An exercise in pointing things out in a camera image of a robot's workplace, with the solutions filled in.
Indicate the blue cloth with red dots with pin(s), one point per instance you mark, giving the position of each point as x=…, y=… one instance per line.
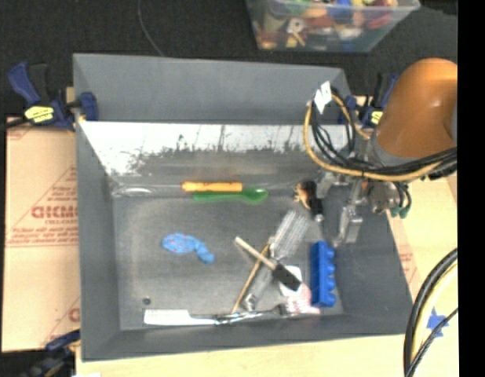
x=183, y=244

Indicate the white and pink packet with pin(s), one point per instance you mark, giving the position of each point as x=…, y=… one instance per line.
x=301, y=301

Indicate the grey metal bin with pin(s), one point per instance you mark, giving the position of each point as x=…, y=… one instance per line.
x=211, y=218

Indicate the brown toy animal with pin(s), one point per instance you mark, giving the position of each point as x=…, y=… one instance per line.
x=305, y=192

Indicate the clear plastic bottle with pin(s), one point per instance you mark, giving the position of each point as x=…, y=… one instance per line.
x=291, y=230

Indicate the brown cardboard board red print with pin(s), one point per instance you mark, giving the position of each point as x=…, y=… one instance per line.
x=38, y=249

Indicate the green plastic spoon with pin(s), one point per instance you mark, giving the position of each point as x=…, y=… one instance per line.
x=230, y=196

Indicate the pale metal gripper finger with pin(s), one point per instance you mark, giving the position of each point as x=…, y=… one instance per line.
x=343, y=226
x=356, y=228

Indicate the shiny metal clip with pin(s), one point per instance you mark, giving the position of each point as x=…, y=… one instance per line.
x=238, y=318

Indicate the blue toy brick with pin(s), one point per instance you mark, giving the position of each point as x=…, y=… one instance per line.
x=323, y=273

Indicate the white paper card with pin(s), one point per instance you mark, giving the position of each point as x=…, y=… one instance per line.
x=168, y=317

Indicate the thin wooden stick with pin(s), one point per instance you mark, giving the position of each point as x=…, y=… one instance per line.
x=250, y=279

